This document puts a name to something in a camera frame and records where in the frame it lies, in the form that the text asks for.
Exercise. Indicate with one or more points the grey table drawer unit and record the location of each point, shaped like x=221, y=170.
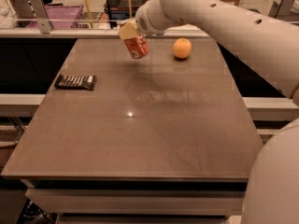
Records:
x=138, y=198

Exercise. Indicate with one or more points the yellow broom handle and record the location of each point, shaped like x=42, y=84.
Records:
x=86, y=2

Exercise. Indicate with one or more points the yellow wooden pole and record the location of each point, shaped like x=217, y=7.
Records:
x=130, y=8

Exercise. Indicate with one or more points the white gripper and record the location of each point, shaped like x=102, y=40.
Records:
x=144, y=21

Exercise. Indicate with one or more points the purple plastic crate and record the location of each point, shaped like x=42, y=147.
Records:
x=64, y=17

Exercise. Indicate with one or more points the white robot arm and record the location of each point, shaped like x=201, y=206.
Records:
x=268, y=46

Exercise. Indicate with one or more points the orange fruit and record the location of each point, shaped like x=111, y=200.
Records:
x=182, y=48

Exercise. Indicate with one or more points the right metal railing post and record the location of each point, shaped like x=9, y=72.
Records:
x=284, y=9

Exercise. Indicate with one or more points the black snack bar wrapper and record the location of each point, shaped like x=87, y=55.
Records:
x=75, y=82

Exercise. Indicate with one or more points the orange soda can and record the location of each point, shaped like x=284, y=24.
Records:
x=137, y=46

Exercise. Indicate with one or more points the metal railing post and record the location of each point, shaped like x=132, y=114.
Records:
x=41, y=16
x=284, y=9

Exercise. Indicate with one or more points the left metal railing post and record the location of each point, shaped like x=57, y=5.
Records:
x=41, y=16

